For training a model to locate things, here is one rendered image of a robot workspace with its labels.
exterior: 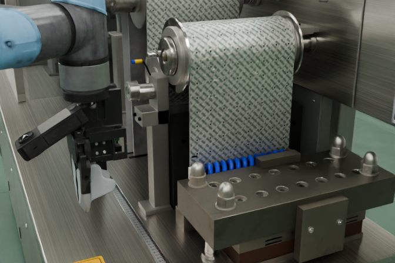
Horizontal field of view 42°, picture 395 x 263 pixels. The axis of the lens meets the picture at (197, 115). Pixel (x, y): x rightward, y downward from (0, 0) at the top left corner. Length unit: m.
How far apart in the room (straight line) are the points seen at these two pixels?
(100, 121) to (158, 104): 0.25
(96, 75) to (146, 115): 0.29
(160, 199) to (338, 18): 0.54
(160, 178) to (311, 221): 0.35
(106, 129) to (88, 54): 0.12
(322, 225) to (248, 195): 0.14
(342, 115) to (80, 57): 0.82
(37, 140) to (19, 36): 0.18
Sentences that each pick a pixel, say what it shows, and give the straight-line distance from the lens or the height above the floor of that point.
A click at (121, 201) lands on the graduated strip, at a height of 0.90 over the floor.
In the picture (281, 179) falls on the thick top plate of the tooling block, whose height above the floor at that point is 1.03.
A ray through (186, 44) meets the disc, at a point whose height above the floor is 1.28.
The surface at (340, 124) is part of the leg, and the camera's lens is 1.40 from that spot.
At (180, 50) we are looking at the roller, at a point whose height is 1.27.
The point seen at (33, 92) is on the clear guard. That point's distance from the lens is 1.99.
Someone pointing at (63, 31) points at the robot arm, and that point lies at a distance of 0.72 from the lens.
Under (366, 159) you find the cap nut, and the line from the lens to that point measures 1.06.
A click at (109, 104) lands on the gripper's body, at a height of 1.23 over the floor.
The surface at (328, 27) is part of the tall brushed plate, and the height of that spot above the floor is 1.29.
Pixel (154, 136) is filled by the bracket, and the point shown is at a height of 1.08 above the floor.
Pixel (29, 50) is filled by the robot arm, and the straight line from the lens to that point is 0.69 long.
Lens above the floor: 1.48
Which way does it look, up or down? 19 degrees down
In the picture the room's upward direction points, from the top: straight up
